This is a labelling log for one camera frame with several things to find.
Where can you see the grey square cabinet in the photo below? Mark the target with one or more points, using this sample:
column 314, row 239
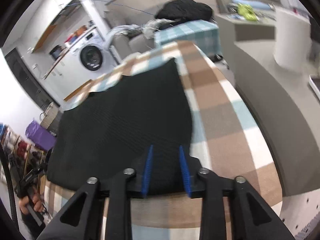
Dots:
column 232, row 30

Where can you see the green toy mask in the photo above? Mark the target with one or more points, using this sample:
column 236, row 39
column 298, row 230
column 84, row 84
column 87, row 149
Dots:
column 247, row 12

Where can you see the grey sofa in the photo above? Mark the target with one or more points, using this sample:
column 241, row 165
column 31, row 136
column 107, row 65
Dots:
column 123, row 46

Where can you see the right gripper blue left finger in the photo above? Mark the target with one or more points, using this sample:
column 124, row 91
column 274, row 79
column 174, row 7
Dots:
column 147, row 172

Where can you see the black knit sweater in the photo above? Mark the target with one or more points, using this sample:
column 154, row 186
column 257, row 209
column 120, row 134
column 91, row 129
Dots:
column 142, row 122

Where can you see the black quilted jacket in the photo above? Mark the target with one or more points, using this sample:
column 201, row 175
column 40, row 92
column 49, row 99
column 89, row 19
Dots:
column 185, row 10

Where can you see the purple bag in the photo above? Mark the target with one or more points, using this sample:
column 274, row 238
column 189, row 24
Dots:
column 40, row 136

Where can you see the teal checked tablecloth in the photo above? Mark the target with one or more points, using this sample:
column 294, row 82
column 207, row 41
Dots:
column 202, row 33

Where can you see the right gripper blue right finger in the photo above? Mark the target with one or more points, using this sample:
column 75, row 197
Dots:
column 185, row 170

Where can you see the white grey clothes pile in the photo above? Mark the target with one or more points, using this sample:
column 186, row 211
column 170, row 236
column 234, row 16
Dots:
column 146, row 29

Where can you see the brown blue checked tablecloth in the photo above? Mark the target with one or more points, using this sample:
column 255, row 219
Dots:
column 226, row 139

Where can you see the white washing machine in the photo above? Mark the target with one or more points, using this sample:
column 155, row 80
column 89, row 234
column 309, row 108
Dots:
column 87, row 58

